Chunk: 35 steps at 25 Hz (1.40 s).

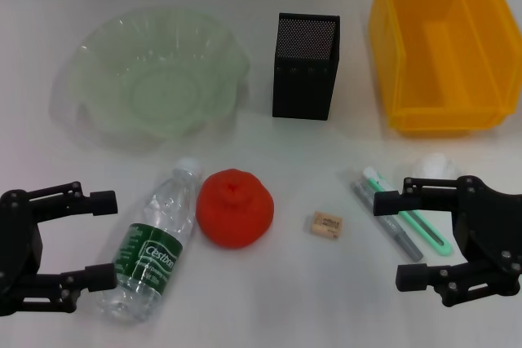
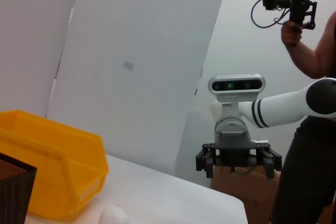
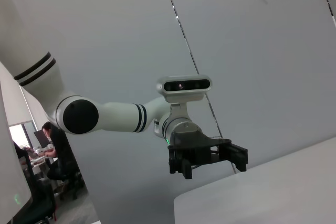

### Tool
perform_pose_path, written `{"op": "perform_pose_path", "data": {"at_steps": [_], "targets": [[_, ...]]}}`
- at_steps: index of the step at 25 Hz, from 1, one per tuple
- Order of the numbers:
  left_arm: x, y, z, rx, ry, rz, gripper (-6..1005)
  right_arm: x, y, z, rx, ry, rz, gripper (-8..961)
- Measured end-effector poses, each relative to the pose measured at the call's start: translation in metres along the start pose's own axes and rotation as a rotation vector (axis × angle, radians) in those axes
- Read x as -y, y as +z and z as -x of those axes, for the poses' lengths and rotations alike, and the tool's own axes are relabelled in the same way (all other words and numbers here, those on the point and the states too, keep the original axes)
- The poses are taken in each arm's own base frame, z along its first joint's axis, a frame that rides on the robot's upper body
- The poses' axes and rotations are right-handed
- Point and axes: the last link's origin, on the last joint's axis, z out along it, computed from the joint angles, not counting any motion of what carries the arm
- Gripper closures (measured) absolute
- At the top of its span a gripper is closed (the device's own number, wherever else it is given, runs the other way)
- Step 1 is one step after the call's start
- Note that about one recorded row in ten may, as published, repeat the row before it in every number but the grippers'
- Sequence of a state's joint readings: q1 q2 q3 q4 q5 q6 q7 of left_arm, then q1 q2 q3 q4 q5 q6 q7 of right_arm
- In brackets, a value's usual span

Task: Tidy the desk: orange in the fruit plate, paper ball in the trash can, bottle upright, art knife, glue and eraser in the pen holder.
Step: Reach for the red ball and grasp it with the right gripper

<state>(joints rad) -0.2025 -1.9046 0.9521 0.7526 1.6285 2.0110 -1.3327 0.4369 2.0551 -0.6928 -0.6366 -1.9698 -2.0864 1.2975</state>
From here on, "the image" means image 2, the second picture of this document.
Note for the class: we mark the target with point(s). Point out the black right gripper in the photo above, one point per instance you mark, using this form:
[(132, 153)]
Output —
[(233, 145)]

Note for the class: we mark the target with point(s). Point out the black handheld teleoperation controller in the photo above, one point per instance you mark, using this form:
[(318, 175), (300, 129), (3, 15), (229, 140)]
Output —
[(298, 6)]

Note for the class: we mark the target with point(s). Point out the person's bare forearm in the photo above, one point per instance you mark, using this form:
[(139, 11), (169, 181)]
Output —
[(307, 61)]

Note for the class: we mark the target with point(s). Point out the black mesh pen holder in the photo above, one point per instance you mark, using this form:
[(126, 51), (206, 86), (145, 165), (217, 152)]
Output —
[(13, 190)]

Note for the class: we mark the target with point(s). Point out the person's hand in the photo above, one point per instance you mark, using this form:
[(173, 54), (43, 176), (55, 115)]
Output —
[(290, 35)]

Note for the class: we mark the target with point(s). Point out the brown cardboard box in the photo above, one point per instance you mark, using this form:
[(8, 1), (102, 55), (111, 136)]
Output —
[(236, 190)]

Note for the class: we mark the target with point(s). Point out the person in black clothes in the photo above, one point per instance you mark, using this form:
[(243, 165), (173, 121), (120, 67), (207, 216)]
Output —
[(302, 169)]

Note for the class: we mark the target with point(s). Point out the white foam board panel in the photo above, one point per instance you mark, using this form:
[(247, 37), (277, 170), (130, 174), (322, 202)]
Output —
[(131, 103), (31, 37)]

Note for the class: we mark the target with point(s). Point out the yellow plastic storage bin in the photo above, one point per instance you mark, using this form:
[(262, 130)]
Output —
[(52, 142)]

